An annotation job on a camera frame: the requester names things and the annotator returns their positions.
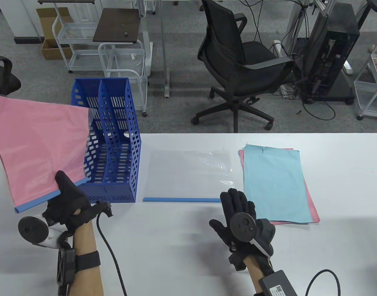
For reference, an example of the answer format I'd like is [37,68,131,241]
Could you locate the person's left hand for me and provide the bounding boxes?
[42,171,98,238]

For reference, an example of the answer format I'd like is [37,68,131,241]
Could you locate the person's right hand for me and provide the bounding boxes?
[209,188,258,272]

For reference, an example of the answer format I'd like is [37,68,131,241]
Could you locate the light blue paper stack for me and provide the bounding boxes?
[238,147,321,226]

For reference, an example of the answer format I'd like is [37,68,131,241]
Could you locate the person's right forearm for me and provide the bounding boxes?
[244,256,274,292]

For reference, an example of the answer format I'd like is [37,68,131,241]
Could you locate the person's left forearm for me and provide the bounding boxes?
[65,220,104,296]

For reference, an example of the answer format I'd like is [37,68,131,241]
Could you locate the blue perforated file rack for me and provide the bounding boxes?
[71,78,142,204]

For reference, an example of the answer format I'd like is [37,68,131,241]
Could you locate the black right hand controller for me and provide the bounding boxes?
[230,212,276,257]

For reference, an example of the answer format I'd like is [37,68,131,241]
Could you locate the black hand controller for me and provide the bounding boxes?
[18,216,68,249]
[230,212,276,257]

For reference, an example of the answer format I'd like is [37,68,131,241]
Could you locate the black left hand controller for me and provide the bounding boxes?
[18,216,68,249]

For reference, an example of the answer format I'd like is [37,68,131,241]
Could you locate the black mesh office chair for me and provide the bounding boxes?
[191,0,295,133]

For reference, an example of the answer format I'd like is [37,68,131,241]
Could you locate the metal floor stand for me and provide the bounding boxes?
[160,0,171,98]

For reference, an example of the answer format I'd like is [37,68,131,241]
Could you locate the cardboard box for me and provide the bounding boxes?
[36,8,73,60]

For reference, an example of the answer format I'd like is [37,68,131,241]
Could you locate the black computer tower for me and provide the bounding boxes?
[302,3,360,104]

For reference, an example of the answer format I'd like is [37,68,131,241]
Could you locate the white cart with brown top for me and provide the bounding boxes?
[93,8,153,117]

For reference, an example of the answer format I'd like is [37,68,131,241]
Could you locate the white cabinet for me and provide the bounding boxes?
[2,0,44,44]

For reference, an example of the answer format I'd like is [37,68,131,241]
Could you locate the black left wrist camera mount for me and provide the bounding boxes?
[55,248,101,296]

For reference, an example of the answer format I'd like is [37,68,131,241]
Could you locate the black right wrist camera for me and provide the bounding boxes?
[259,270,299,296]

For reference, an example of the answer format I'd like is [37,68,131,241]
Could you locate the black braided cable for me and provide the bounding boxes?
[305,269,341,296]

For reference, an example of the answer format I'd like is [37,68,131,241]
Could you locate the white wire shelf cart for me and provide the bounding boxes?
[52,0,106,73]

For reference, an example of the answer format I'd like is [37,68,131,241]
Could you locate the white wire rack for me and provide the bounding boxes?
[354,29,377,121]

